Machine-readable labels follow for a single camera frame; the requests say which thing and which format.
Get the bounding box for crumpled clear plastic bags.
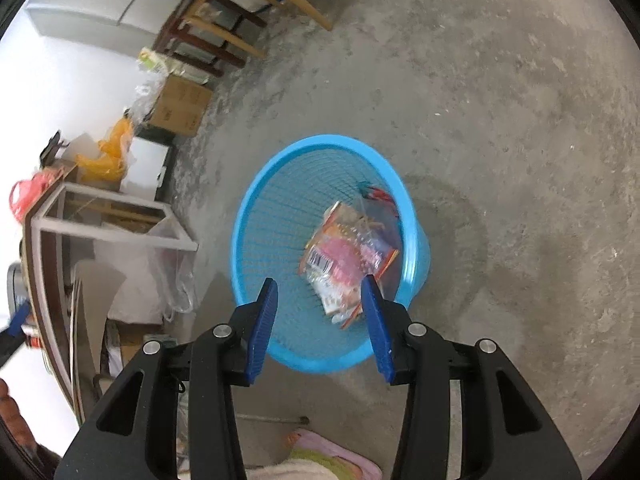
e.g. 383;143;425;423
125;80;166;126

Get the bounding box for brown cardboard box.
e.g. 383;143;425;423
149;75;213;137

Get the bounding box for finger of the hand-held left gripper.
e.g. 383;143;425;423
0;297;31;367

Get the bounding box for white cardboard sheet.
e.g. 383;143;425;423
62;132;103;163

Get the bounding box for light wooden chair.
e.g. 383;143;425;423
182;0;347;59

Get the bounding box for orange plastic bag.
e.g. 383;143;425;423
75;117;136;181

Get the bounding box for white frame table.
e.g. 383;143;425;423
20;180;199;428

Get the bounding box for green white packaging bag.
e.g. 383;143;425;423
137;47;173;78

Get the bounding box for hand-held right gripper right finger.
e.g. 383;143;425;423
360;274;583;480

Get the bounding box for red plastic bag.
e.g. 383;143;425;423
11;170;63;221

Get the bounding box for white box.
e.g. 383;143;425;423
120;137;173;201

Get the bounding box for blue mesh waste basket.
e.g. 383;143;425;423
231;134;432;373

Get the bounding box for grey refrigerator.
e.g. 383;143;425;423
26;0;193;43

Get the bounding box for clear wrapper with red print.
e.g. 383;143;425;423
356;180;401;226

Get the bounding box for dark object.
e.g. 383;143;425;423
39;130;63;168

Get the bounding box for pink snack wrapper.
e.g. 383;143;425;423
299;201;401;330

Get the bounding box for person's left hand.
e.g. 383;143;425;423
0;379;32;448

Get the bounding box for dark red wooden stool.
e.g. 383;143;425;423
155;0;268;78

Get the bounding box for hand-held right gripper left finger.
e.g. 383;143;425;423
54;277;280;480

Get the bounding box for pink striped cloth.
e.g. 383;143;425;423
250;427;383;480

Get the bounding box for clear plastic bag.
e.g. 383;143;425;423
150;220;198;313

